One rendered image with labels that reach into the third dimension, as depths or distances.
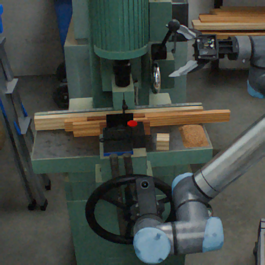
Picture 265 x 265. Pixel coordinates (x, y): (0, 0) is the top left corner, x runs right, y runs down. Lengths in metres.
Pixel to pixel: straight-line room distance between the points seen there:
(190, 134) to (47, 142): 0.48
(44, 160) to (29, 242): 1.04
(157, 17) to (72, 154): 0.57
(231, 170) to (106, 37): 0.59
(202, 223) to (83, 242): 0.84
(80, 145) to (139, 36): 0.42
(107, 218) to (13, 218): 1.06
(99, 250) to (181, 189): 0.78
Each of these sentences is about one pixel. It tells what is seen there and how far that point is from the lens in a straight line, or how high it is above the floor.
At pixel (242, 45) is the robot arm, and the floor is 1.27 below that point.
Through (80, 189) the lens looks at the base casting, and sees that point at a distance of 1.55.
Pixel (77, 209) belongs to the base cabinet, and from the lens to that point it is 1.61.
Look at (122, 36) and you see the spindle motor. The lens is 1.35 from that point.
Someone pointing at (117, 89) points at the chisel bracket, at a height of 1.07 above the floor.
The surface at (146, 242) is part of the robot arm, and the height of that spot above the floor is 1.08.
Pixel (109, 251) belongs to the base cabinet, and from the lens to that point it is 1.77.
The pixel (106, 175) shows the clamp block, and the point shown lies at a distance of 1.39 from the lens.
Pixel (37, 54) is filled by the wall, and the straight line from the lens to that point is 4.00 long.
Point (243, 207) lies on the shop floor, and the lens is 2.63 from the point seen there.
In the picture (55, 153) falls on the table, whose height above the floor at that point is 0.90.
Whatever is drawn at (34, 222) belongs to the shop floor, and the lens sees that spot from 2.56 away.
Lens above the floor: 1.77
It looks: 33 degrees down
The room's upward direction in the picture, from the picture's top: 2 degrees counter-clockwise
